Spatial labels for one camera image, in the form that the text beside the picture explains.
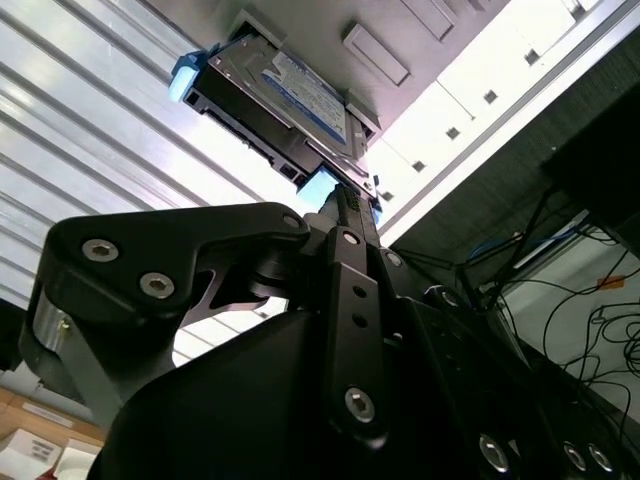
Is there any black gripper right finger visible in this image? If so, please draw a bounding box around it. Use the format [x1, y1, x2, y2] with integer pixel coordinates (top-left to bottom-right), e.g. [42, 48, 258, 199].
[352, 192, 640, 480]

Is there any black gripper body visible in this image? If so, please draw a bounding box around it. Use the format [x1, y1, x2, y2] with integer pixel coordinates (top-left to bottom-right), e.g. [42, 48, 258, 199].
[89, 298, 640, 480]

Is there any hard disk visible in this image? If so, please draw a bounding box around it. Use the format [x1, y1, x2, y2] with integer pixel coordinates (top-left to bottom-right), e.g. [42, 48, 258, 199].
[167, 42, 386, 226]

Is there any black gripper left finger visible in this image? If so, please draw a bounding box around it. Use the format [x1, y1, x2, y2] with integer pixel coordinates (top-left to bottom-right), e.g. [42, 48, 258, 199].
[27, 183, 392, 453]

